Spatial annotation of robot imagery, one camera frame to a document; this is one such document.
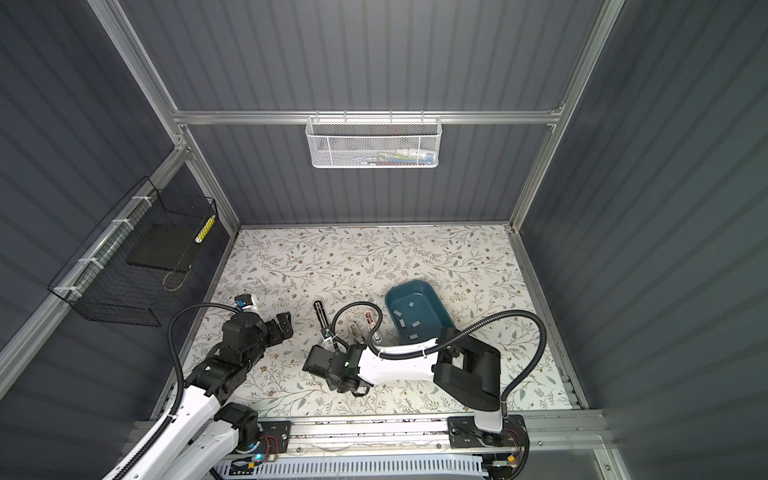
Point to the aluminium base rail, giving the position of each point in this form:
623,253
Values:
422,433

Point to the yellow marker pen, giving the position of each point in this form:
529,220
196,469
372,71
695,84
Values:
205,229

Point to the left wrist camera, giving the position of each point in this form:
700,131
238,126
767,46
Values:
245,302

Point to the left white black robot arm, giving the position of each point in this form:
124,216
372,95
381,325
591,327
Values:
202,425

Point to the beige mini stapler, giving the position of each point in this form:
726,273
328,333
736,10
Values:
355,332

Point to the teal plastic tray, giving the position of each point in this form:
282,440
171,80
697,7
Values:
428,309

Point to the black flat pad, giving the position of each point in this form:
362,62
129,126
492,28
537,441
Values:
169,248

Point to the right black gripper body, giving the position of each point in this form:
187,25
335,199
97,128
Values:
333,383

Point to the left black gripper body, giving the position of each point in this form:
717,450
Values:
269,335

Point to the black wire basket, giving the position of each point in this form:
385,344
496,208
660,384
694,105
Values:
135,271

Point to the black stapler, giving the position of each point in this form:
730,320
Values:
322,319

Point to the white slotted cable duct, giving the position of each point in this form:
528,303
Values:
437,466

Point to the white wire mesh basket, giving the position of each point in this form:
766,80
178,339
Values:
387,145

